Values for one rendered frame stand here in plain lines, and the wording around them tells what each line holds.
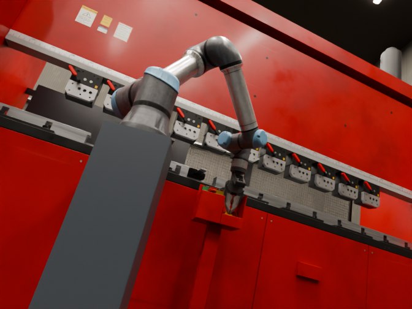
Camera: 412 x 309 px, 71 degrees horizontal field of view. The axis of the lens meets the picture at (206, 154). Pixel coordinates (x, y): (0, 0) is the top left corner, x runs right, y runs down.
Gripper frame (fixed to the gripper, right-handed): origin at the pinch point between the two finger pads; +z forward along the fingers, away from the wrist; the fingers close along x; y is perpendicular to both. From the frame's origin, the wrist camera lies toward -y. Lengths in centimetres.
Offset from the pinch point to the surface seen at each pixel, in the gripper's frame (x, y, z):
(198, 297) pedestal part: 5.4, -4.6, 36.6
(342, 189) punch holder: -83, 52, -39
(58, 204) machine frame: 73, 6, 16
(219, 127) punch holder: 10, 35, -51
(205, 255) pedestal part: 6.7, -3.3, 20.8
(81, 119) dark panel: 101, 72, -41
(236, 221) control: -2.3, -6.9, 4.1
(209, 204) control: 10.3, -6.5, 0.0
